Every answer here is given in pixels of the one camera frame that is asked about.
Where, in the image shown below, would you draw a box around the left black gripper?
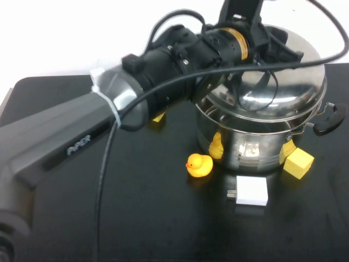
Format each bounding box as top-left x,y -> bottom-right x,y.
246,16 -> 304,66

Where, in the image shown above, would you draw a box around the white zip tie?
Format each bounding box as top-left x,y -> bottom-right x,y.
91,84 -> 122,128

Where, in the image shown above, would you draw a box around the stainless steel pot black handles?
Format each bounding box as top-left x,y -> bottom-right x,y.
196,81 -> 347,173

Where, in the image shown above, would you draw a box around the yellow rubber duck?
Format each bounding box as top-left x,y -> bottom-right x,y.
185,153 -> 214,178

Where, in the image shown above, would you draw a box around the thick black camera cable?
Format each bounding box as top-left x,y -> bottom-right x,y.
94,0 -> 349,262

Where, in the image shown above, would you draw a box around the white power adapter plug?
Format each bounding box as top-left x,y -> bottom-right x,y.
226,175 -> 269,206

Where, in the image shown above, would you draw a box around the steel lid with black knob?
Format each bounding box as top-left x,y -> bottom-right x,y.
190,24 -> 328,121

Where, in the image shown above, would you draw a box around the white foam cube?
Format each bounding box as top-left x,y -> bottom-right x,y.
89,67 -> 106,82

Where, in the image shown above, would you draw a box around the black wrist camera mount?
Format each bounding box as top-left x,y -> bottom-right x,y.
218,0 -> 264,31

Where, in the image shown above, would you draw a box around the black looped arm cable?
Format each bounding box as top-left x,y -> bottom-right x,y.
148,9 -> 206,55

